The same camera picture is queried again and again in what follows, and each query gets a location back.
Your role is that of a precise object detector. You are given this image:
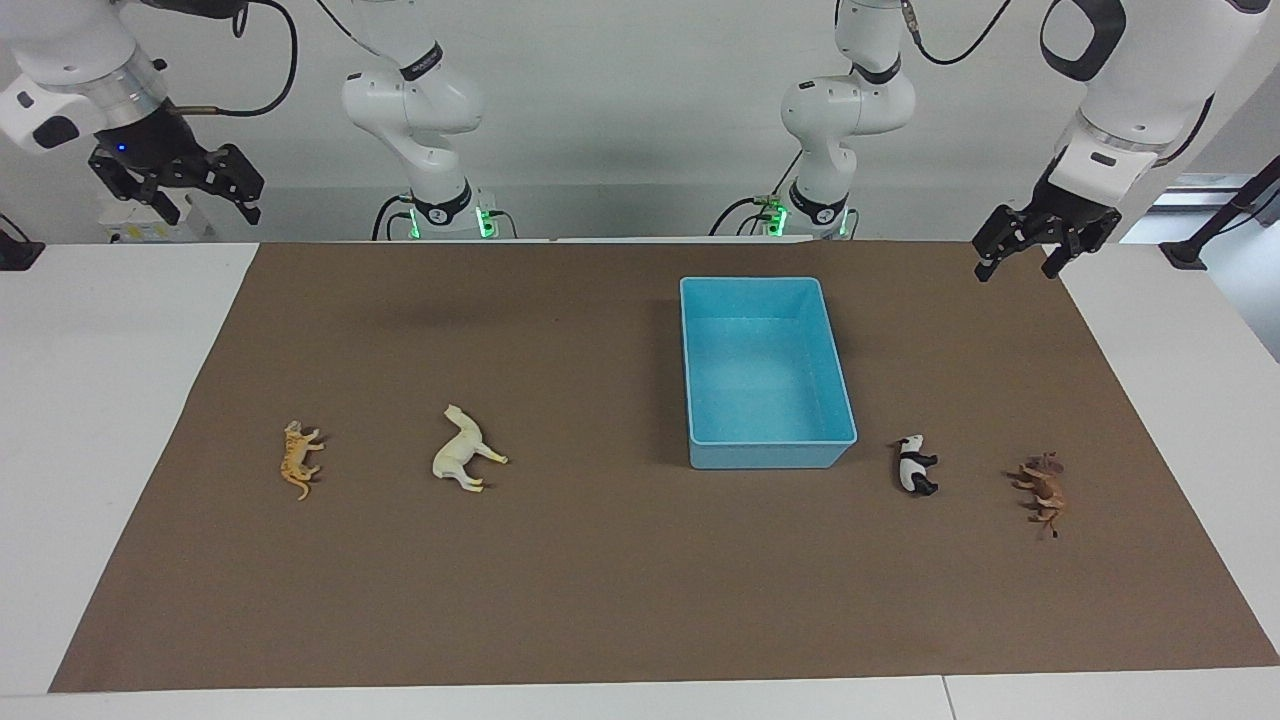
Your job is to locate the black and white panda toy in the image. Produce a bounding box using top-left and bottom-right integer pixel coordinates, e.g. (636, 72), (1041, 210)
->
(893, 434), (940, 497)

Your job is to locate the brown lion toy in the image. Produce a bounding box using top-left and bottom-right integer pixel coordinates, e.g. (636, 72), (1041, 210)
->
(1010, 452), (1067, 541)

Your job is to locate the brown paper table mat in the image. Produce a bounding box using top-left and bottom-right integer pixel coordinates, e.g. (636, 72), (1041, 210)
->
(48, 240), (1280, 693)

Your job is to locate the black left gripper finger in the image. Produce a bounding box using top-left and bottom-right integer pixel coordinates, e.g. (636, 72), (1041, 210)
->
(1041, 224), (1113, 281)
(973, 204), (1043, 284)

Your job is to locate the black base cable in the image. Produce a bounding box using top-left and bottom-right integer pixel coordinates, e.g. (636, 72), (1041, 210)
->
(371, 193), (417, 242)
(709, 150), (803, 239)

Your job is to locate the white cardboard box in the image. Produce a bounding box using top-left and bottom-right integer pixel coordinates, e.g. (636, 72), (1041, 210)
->
(98, 195), (216, 244)

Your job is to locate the orange striped tiger toy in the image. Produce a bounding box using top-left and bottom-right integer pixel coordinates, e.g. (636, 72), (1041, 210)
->
(279, 420), (325, 501)

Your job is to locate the black table clamp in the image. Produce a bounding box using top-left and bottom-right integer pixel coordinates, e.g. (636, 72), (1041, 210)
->
(0, 214), (46, 272)

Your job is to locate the cream white horse toy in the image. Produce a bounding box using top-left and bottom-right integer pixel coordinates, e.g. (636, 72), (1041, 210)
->
(432, 404), (509, 493)

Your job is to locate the light blue plastic storage box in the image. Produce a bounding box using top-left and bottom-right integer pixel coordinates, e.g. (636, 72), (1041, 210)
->
(680, 277), (859, 471)

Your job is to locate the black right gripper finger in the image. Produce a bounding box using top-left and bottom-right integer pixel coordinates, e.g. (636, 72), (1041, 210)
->
(204, 144), (267, 225)
(88, 153), (183, 227)

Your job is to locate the black right base cable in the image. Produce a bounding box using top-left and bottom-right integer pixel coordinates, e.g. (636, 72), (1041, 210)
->
(371, 193), (417, 242)

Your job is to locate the black left base cable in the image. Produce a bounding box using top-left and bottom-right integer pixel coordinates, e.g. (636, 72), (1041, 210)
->
(709, 150), (803, 239)

